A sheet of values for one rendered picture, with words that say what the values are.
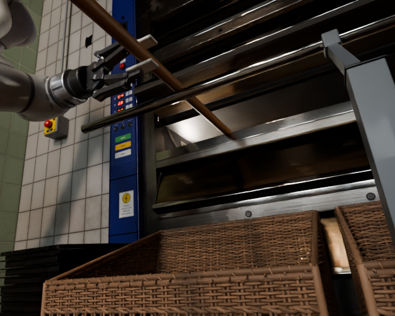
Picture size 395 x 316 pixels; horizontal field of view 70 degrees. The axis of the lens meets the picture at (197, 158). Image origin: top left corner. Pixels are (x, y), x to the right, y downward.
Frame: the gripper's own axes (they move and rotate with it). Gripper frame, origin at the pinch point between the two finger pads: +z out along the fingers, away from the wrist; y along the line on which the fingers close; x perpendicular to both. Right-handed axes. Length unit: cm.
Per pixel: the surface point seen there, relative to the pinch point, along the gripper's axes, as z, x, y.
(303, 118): 28, -50, 4
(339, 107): 39, -50, 3
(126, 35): 1.5, 7.6, 1.0
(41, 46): -118, -51, -95
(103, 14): 1.5, 13.8, 1.1
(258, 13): 21, -50, -46
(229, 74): 15.5, -12.8, 3.8
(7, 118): -122, -38, -38
